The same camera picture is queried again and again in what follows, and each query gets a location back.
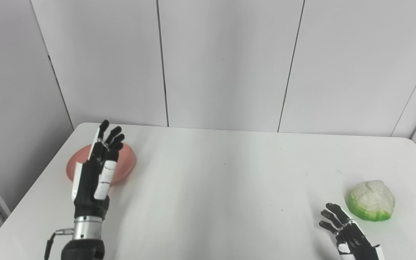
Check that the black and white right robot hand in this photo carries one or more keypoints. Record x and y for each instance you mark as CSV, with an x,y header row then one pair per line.
x,y
356,242

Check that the pink plastic plate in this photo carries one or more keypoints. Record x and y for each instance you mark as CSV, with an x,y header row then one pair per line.
x,y
125,162

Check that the green and white toy cabbage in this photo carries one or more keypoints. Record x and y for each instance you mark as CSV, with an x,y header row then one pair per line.
x,y
370,200

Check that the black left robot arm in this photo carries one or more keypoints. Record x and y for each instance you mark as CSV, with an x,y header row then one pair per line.
x,y
85,245

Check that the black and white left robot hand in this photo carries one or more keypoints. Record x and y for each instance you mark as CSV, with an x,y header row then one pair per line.
x,y
89,187

